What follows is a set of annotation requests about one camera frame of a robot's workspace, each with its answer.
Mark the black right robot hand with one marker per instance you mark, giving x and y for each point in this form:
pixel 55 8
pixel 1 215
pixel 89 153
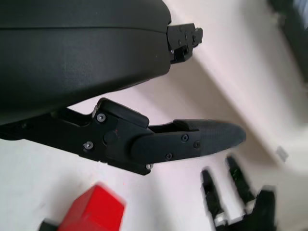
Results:
pixel 252 207

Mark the red cube block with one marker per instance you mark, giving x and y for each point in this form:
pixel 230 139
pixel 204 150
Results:
pixel 93 211

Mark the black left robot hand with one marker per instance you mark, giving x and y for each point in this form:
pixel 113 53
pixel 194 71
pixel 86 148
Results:
pixel 72 60

